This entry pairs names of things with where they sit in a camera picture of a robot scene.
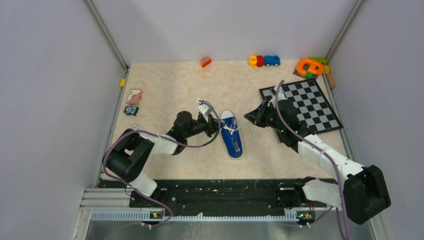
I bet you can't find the white cable duct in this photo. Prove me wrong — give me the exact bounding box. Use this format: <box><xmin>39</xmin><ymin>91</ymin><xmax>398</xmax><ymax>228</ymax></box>
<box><xmin>90</xmin><ymin>209</ymin><xmax>299</xmax><ymax>222</ymax></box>

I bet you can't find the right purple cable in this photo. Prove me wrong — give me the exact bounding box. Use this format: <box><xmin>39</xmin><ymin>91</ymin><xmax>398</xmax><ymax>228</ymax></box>
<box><xmin>274</xmin><ymin>79</ymin><xmax>351</xmax><ymax>240</ymax></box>

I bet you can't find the pink triangle puzzle card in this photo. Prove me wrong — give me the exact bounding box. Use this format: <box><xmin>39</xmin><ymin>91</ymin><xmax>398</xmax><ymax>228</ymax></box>
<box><xmin>126</xmin><ymin>89</ymin><xmax>143</xmax><ymax>106</ymax></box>

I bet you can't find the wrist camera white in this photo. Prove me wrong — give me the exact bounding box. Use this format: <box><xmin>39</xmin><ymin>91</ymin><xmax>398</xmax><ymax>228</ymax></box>
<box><xmin>197</xmin><ymin>98</ymin><xmax>214</xmax><ymax>122</ymax></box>
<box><xmin>267</xmin><ymin>85</ymin><xmax>287</xmax><ymax>108</ymax></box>

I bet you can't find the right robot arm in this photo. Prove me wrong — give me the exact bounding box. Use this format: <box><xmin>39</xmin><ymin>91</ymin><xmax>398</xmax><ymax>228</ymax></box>
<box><xmin>244</xmin><ymin>99</ymin><xmax>392</xmax><ymax>225</ymax></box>

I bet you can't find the blue canvas sneaker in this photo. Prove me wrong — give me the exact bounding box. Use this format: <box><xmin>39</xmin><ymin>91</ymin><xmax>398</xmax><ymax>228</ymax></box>
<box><xmin>220</xmin><ymin>109</ymin><xmax>243</xmax><ymax>160</ymax></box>

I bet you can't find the orange lego brick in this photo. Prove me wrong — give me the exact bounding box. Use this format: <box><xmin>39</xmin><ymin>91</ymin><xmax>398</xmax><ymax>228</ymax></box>
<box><xmin>200</xmin><ymin>56</ymin><xmax>212</xmax><ymax>68</ymax></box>

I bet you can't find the purple cable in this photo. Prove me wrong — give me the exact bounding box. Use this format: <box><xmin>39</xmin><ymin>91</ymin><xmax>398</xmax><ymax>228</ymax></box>
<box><xmin>101</xmin><ymin>99</ymin><xmax>222</xmax><ymax>229</ymax></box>
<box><xmin>274</xmin><ymin>79</ymin><xmax>351</xmax><ymax>240</ymax></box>

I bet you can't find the black white chessboard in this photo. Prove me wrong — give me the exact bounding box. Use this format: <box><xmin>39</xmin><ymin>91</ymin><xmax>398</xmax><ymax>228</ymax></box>
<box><xmin>258</xmin><ymin>78</ymin><xmax>344</xmax><ymax>135</ymax></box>

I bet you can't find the orange plastic ring toy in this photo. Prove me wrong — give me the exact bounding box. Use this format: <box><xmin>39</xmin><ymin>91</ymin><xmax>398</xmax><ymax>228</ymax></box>
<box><xmin>295</xmin><ymin>58</ymin><xmax>326</xmax><ymax>78</ymax></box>

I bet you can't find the red toy block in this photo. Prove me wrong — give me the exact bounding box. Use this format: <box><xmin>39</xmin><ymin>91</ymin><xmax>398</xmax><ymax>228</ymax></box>
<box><xmin>256</xmin><ymin>55</ymin><xmax>264</xmax><ymax>68</ymax></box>

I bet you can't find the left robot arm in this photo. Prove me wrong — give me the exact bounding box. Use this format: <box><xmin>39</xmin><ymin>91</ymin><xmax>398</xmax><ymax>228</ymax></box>
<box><xmin>103</xmin><ymin>111</ymin><xmax>223</xmax><ymax>207</ymax></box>

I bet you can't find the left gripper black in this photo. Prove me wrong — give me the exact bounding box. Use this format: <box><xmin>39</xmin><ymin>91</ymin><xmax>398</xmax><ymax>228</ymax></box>
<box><xmin>184</xmin><ymin>113</ymin><xmax>225</xmax><ymax>139</ymax></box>

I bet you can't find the yellow clip on frame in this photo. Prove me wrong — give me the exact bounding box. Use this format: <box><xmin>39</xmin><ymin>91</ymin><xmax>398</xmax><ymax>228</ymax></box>
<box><xmin>119</xmin><ymin>78</ymin><xmax>126</xmax><ymax>88</ymax></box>

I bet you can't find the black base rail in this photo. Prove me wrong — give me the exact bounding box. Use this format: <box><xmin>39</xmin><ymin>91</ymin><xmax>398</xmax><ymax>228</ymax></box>
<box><xmin>99</xmin><ymin>178</ymin><xmax>347</xmax><ymax>219</ymax></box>

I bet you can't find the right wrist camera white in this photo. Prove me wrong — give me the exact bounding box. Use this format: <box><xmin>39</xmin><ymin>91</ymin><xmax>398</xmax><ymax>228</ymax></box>
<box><xmin>267</xmin><ymin>85</ymin><xmax>287</xmax><ymax>108</ymax></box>

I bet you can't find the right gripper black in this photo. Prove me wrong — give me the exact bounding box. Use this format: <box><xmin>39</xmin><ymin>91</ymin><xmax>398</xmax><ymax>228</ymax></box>
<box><xmin>244</xmin><ymin>100</ymin><xmax>285</xmax><ymax>133</ymax></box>

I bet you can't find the blue toy car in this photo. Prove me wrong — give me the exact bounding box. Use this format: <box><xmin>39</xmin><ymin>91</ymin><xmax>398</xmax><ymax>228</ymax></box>
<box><xmin>263</xmin><ymin>55</ymin><xmax>281</xmax><ymax>67</ymax></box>

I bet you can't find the white shoelace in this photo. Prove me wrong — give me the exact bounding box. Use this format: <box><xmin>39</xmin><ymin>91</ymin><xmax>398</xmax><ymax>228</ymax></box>
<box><xmin>221</xmin><ymin>119</ymin><xmax>243</xmax><ymax>138</ymax></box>

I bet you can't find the green toy block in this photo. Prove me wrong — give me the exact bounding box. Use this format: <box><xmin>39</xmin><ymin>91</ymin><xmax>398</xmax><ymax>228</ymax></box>
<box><xmin>308</xmin><ymin>56</ymin><xmax>328</xmax><ymax>65</ymax></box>

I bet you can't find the yellow toy block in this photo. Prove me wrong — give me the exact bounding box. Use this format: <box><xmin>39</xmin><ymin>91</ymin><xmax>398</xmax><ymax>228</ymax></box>
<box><xmin>248</xmin><ymin>55</ymin><xmax>258</xmax><ymax>68</ymax></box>

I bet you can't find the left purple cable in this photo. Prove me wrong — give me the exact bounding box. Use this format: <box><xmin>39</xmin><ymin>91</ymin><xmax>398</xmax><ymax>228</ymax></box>
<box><xmin>101</xmin><ymin>99</ymin><xmax>222</xmax><ymax>229</ymax></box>

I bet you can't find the small blue toy robot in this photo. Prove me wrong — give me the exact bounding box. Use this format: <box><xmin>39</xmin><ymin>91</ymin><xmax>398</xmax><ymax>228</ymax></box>
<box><xmin>123</xmin><ymin>105</ymin><xmax>140</xmax><ymax>116</ymax></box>

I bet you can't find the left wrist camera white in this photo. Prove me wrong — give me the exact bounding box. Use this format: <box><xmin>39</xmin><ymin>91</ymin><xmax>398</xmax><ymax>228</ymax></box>
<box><xmin>197</xmin><ymin>98</ymin><xmax>214</xmax><ymax>122</ymax></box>

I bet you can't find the wooden block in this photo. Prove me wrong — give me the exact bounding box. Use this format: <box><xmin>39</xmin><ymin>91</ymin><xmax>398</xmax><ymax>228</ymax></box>
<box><xmin>326</xmin><ymin>73</ymin><xmax>337</xmax><ymax>89</ymax></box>

